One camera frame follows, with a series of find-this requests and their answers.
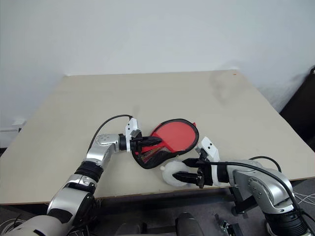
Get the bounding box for silver robot torso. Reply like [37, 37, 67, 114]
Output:
[0, 215, 72, 236]

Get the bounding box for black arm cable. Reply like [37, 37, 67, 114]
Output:
[89, 114, 134, 148]
[216, 156, 315, 232]

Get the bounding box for metal clamp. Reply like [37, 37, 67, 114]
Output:
[214, 213, 237, 236]

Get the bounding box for black table bracket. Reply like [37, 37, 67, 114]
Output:
[232, 188, 258, 217]

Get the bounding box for white wall power strip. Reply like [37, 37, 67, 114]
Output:
[0, 118, 27, 133]

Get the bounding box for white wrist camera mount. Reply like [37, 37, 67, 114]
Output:
[124, 118, 142, 152]
[195, 137, 220, 187]

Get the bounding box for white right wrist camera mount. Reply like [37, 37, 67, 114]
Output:
[195, 137, 220, 187]

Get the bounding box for white blue plush keychain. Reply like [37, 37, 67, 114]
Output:
[159, 161, 197, 187]

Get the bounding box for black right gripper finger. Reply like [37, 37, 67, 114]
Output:
[182, 158, 205, 168]
[172, 172, 200, 184]

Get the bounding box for red object edge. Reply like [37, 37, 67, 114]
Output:
[141, 120, 197, 163]

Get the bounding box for dark rounded shape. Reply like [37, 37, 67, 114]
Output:
[175, 212, 204, 236]

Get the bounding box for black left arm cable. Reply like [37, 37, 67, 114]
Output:
[89, 114, 134, 148]

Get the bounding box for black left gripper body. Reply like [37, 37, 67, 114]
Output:
[130, 134, 149, 155]

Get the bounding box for dark cabinet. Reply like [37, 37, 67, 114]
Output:
[280, 65, 315, 142]

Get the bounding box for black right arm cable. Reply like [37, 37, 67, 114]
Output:
[216, 156, 315, 232]

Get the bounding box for red mesh zipper pouch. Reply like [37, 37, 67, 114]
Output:
[131, 118, 199, 170]

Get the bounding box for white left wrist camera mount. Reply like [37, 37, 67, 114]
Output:
[124, 118, 142, 152]

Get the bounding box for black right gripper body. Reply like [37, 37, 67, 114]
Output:
[196, 160, 214, 190]

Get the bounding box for white floor wires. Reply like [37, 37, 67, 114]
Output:
[292, 190, 315, 206]

